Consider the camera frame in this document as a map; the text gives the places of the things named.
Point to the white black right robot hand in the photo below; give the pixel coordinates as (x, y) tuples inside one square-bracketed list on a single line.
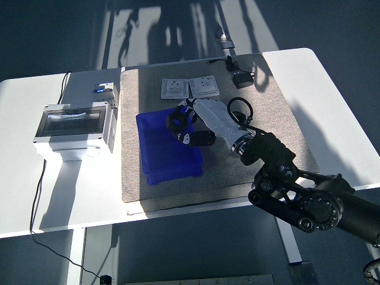
[(216, 118)]

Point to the small black hex nut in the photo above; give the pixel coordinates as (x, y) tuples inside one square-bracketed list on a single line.
[(178, 123)]

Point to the blue plastic box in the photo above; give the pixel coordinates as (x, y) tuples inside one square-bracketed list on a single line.
[(166, 160)]

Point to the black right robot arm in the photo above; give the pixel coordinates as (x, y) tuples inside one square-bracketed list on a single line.
[(267, 148)]

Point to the white socket panel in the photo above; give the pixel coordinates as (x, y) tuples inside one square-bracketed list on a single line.
[(204, 86), (174, 89)]

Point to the black power adapter plug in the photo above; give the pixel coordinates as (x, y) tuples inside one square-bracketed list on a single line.
[(242, 80)]

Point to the grey-brown mat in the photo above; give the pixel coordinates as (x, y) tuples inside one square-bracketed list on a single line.
[(225, 172)]

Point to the white table leg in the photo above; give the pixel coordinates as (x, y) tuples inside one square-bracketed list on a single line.
[(294, 252), (75, 255)]

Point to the grey table foot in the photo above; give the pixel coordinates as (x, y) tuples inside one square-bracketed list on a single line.
[(302, 274)]

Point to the black floor plug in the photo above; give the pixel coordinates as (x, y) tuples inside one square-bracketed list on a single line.
[(105, 280)]

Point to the silver metal bracket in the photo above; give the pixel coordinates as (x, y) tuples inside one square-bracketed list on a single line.
[(227, 44)]

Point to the white enclosure with clear lid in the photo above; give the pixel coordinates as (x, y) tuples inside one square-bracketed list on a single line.
[(71, 121)]

